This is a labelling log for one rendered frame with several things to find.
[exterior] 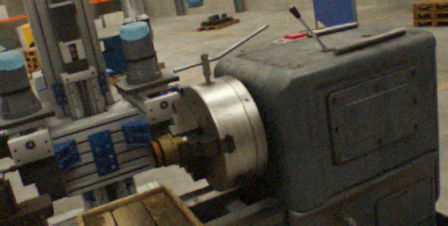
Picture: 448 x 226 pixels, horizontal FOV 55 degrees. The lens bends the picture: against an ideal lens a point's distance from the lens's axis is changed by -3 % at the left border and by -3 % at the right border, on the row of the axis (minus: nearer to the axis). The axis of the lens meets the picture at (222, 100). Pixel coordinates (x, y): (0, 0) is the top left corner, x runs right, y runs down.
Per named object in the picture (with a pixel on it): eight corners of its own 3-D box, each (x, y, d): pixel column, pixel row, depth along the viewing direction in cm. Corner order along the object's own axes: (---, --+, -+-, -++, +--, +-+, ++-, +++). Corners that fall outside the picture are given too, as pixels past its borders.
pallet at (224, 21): (219, 24, 1424) (217, 12, 1413) (240, 22, 1376) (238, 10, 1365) (197, 31, 1333) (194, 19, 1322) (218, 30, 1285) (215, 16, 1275)
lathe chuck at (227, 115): (214, 156, 148) (201, 67, 137) (262, 200, 121) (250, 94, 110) (190, 165, 145) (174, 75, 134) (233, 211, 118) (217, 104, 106)
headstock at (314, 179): (352, 117, 181) (342, 24, 171) (449, 147, 139) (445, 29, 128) (225, 163, 160) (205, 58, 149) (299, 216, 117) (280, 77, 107)
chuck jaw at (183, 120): (205, 130, 130) (190, 96, 134) (208, 123, 126) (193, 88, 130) (170, 141, 126) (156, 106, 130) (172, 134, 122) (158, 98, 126)
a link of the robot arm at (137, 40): (123, 61, 173) (115, 27, 169) (127, 56, 186) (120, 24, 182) (153, 55, 173) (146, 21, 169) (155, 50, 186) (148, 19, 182)
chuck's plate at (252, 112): (224, 153, 149) (211, 65, 138) (272, 195, 122) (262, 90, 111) (215, 156, 148) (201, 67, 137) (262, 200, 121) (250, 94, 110)
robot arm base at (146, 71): (123, 81, 185) (117, 58, 182) (156, 72, 191) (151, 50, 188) (132, 86, 172) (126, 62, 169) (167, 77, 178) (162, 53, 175)
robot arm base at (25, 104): (2, 114, 166) (-6, 90, 163) (41, 103, 172) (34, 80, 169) (1, 123, 153) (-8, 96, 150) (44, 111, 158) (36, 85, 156)
